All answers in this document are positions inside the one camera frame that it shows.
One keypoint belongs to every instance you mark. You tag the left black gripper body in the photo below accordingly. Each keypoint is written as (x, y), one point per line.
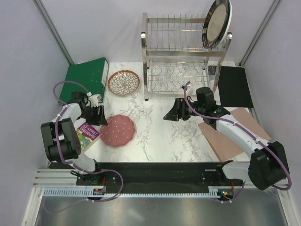
(91, 115)

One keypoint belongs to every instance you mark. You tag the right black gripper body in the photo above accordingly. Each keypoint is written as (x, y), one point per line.
(186, 111)

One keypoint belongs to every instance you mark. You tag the pink polka dot plate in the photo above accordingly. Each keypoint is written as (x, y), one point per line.
(119, 131)

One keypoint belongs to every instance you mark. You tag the brown floral pattern bowl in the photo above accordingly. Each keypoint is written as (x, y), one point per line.
(123, 83)

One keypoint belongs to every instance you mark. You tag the black rimmed cream plate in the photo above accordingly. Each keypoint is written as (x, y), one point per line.
(216, 22)

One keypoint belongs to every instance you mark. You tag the white watermelon plate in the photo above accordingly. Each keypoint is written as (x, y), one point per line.
(229, 21)

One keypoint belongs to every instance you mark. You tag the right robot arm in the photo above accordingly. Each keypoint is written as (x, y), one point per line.
(267, 167)

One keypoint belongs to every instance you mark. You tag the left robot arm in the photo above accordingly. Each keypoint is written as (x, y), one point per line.
(60, 138)

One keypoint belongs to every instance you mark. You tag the steel dish rack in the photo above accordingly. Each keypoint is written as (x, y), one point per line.
(173, 54)

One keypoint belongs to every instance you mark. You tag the purple treehouse book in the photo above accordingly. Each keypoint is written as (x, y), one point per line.
(87, 135)

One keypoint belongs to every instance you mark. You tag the black mat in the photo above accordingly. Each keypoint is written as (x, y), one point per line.
(233, 88)

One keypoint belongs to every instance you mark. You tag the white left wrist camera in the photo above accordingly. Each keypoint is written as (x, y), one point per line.
(93, 99)

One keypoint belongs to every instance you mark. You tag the green ring binder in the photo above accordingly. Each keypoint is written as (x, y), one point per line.
(92, 75)

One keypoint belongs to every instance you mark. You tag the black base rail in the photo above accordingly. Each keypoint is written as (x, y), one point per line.
(155, 177)

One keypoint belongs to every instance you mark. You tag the white slotted cable duct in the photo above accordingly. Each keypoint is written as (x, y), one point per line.
(98, 193)

